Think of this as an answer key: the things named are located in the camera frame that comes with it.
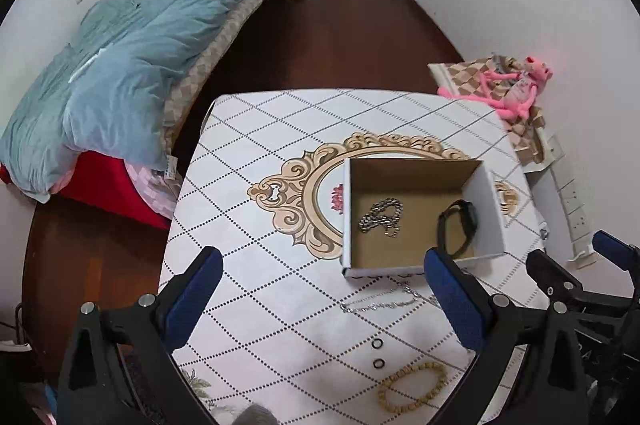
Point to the beige checkered mattress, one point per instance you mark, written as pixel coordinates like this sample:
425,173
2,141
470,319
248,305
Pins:
210,60

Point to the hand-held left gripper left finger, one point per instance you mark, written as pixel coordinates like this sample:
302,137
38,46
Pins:
195,300

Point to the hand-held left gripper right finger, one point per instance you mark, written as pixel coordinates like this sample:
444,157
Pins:
455,300

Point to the pink plush toy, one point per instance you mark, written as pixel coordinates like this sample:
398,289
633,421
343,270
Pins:
520,92

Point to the light blue duvet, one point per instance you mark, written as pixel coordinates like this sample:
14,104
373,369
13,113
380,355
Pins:
140,40

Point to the pink checkered cloth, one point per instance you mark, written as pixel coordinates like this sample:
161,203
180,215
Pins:
155,190

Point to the brown checkered blanket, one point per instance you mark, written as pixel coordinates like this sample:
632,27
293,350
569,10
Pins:
462,77

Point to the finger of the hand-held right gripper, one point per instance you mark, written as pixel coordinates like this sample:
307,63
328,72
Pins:
552,275
615,247

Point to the black wristband watch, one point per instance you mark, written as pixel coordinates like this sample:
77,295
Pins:
470,225

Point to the white patterned tablecloth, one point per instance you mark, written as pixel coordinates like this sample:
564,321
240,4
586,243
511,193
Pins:
260,285

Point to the cardboard box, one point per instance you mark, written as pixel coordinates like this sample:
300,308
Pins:
400,247

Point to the grey fuzzy object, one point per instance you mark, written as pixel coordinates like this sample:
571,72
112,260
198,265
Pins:
255,416

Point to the white power strip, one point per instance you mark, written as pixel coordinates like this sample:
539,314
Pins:
575,205

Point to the red bed sheet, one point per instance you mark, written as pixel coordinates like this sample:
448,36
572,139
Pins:
100,177

